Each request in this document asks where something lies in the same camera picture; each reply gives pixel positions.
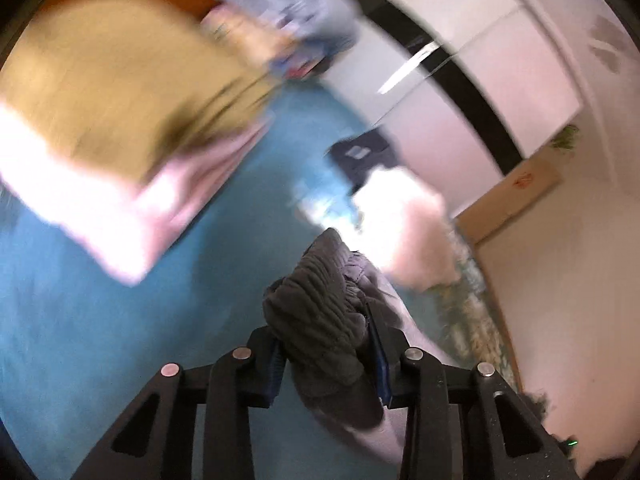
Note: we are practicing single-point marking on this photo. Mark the grey fleece pants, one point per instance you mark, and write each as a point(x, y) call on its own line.
point(315, 320)

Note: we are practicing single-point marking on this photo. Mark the cream fluffy sweater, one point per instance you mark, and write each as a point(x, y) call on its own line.
point(410, 225)

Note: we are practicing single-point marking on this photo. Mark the pink fleece garment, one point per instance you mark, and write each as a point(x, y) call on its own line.
point(125, 220)

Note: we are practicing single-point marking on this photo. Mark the green hanging plant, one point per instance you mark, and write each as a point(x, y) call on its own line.
point(565, 139)

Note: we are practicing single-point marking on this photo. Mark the beige door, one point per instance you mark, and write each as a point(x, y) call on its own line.
point(500, 200)

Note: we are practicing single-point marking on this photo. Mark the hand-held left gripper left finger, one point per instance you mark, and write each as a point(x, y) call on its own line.
point(274, 370)

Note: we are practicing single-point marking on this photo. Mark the red door decoration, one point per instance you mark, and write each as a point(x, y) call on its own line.
point(524, 180)

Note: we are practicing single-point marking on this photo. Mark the light blue folded quilt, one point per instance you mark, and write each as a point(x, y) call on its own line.
point(300, 5)

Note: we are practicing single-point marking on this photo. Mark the dark navy garment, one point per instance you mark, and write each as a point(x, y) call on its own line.
point(360, 160)

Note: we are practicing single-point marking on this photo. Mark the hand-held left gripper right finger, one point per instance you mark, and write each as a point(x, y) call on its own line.
point(381, 365)

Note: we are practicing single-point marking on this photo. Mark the white wardrobe with black stripe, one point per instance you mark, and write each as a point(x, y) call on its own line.
point(500, 60)

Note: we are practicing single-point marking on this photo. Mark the olive knitted sweater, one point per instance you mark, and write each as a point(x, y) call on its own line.
point(115, 85)

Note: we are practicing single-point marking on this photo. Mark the floral folded quilt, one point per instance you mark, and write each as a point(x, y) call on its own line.
point(240, 30)

